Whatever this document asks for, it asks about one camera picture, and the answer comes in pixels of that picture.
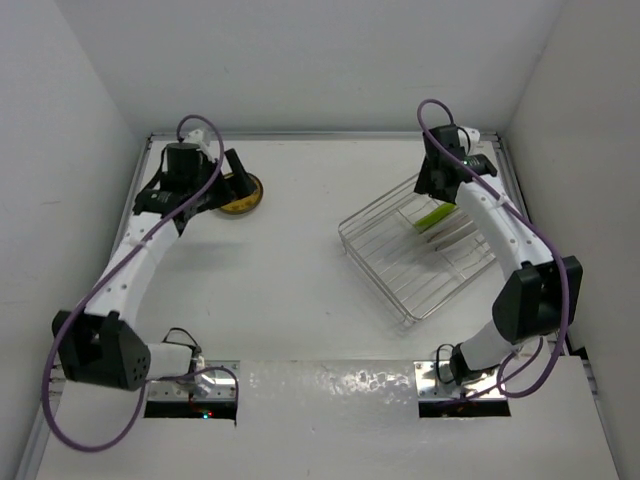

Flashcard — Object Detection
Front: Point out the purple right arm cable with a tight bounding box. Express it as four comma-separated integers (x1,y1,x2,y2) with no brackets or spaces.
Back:
417,98,571,401

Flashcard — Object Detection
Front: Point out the wire dish rack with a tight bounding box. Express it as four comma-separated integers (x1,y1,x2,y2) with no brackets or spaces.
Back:
338,175,496,326

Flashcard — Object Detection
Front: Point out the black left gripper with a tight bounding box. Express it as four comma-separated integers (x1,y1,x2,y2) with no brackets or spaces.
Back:
186,149,253,212

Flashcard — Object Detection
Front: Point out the metal mounting plate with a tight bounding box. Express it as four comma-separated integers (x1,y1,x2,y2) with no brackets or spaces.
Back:
147,360,241,402
414,359,506,402

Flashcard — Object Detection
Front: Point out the left aluminium frame rail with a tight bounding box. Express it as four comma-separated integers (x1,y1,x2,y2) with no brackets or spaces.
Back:
14,134,154,479

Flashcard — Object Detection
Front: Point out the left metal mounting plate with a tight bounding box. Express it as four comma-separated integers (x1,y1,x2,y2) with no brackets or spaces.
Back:
147,360,241,402

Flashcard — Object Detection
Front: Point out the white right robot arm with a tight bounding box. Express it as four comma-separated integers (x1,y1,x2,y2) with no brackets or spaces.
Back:
414,125,583,385

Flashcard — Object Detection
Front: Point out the mustard yellow plate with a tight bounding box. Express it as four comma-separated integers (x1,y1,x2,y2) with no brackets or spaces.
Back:
218,173,264,211

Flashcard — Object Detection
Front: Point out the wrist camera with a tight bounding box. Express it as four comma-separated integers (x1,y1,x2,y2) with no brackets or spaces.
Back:
456,126,481,154
182,128,212,149

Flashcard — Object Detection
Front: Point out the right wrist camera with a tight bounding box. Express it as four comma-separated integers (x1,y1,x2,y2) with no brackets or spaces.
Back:
456,126,481,154

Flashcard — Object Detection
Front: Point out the back aluminium frame rail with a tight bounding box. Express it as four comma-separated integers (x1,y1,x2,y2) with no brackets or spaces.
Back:
149,130,501,139

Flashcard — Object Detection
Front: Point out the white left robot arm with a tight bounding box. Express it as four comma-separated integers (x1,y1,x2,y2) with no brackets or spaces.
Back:
52,142,260,391

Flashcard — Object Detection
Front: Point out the lime green plate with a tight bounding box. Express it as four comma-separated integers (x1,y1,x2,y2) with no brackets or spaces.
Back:
413,203,456,232

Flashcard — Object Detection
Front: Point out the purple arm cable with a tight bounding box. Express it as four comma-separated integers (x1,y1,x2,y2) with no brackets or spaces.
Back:
40,114,240,452
417,98,571,401

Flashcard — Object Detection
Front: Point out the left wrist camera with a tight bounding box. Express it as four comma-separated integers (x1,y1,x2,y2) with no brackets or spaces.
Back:
182,128,212,149

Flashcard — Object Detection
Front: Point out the right aluminium frame rail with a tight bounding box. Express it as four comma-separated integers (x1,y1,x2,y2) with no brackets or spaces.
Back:
492,133,598,395

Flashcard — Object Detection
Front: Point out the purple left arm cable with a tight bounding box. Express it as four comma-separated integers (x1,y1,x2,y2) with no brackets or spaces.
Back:
40,114,240,452

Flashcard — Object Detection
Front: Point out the aluminium frame rail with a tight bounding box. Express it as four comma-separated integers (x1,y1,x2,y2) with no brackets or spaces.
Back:
492,133,598,395
149,130,501,139
14,134,154,479

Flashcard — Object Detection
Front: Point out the white plate with red rim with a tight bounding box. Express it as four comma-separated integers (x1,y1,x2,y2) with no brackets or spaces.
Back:
427,216,475,251

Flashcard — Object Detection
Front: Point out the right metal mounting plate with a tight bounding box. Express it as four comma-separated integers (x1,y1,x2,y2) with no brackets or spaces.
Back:
414,359,506,402

